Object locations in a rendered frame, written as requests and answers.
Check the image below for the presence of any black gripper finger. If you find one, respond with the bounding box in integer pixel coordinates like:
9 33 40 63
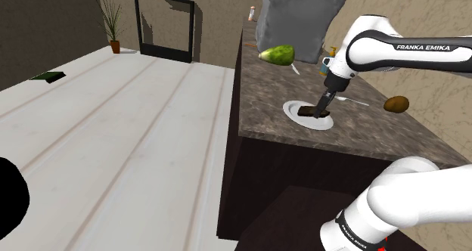
312 90 337 119

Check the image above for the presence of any dark brown bread slice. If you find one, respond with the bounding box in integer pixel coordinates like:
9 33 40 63
297 105 331 119

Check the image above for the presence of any white round plate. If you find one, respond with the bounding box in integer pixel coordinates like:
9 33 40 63
282 100 335 132

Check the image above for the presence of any blue cup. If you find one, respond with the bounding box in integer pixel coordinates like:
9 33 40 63
318 57 331 77

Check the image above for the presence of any white spoon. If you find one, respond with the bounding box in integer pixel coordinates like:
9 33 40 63
333 95 370 107

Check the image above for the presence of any green mango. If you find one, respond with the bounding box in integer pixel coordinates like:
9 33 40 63
258 44 296 67

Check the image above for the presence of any brown potato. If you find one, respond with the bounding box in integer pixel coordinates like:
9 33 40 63
383 95 411 114

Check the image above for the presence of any dark counter cabinet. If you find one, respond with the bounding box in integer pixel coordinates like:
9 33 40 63
216 29 397 242

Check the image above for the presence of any potted green plant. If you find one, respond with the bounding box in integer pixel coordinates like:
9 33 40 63
94 0 125 55

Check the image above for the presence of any flat green book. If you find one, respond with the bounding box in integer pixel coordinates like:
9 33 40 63
29 70 67 85

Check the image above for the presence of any black round object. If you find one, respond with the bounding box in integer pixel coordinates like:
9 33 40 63
0 156 31 241

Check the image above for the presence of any black rectangular frame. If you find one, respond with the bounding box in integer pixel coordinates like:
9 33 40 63
132 0 196 64

